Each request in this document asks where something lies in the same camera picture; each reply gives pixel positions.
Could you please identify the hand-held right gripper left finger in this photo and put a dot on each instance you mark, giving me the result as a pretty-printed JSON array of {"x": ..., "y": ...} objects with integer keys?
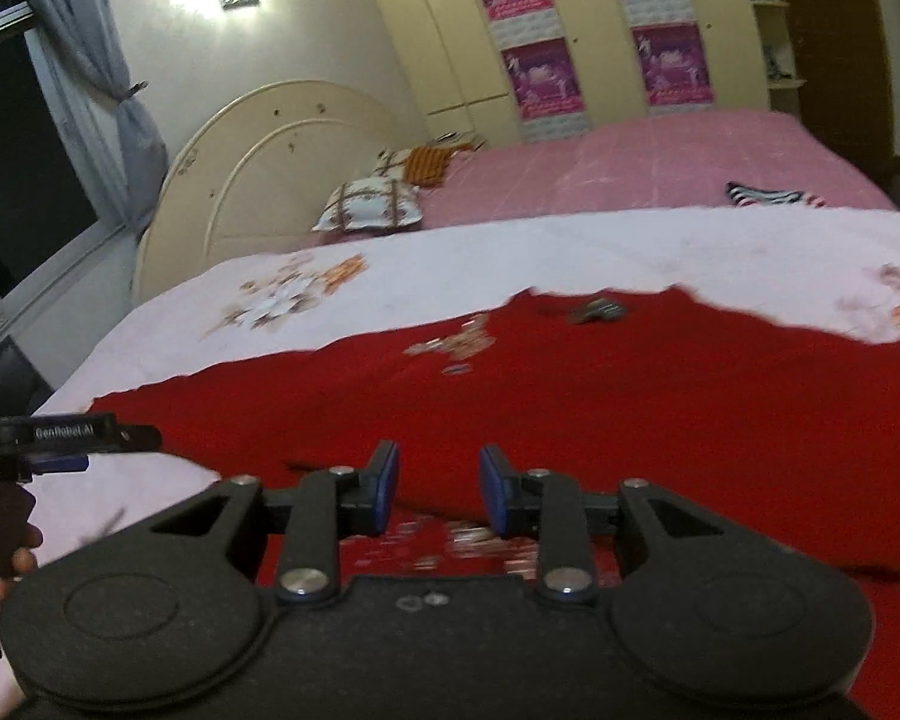
[{"x": 384, "y": 487}]

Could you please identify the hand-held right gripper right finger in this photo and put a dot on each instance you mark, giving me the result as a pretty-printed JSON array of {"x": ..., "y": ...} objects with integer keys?
[{"x": 493, "y": 491}]

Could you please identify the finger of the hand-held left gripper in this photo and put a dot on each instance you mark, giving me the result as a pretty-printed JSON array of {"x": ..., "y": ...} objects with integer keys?
[{"x": 82, "y": 436}]

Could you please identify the red knit garment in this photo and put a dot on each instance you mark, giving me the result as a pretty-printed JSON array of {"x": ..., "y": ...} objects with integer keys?
[{"x": 645, "y": 405}]

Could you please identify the person's left hand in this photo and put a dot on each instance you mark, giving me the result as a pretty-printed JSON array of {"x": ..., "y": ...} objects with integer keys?
[{"x": 21, "y": 551}]

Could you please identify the small grey object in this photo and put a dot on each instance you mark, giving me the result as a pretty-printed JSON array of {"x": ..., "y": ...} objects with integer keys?
[{"x": 594, "y": 310}]

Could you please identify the floral pale pink blanket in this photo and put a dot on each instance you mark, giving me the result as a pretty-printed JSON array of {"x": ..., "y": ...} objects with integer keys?
[{"x": 495, "y": 255}]

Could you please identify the dark window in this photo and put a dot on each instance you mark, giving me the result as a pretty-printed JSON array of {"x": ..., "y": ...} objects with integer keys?
[{"x": 15, "y": 165}]

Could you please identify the checked patterned pillow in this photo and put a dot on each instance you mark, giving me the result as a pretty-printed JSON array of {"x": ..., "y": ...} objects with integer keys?
[
  {"x": 367, "y": 206},
  {"x": 391, "y": 163}
]

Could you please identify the cream curved headboard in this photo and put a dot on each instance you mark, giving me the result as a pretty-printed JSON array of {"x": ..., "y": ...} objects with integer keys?
[{"x": 247, "y": 165}]

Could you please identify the orange patterned cloth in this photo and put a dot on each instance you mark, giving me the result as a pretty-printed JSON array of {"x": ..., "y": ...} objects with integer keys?
[{"x": 431, "y": 163}]

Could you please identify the pink bed sheet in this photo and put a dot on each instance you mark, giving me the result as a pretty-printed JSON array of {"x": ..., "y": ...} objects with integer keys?
[{"x": 607, "y": 165}]

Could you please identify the grey blue curtain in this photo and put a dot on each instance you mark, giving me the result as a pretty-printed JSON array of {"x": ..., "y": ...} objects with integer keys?
[{"x": 82, "y": 37}]

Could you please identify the black white striped garment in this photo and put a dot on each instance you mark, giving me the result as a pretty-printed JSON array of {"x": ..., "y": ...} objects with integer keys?
[{"x": 769, "y": 195}]

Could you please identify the cream wardrobe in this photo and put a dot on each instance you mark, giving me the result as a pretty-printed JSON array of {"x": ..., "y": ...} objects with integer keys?
[{"x": 435, "y": 30}]

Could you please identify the cream corner shelf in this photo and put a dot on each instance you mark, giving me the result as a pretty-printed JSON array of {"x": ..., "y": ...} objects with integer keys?
[{"x": 776, "y": 7}]

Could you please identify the dark brown wooden door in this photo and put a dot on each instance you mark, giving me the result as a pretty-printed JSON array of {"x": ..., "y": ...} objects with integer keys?
[{"x": 832, "y": 37}]

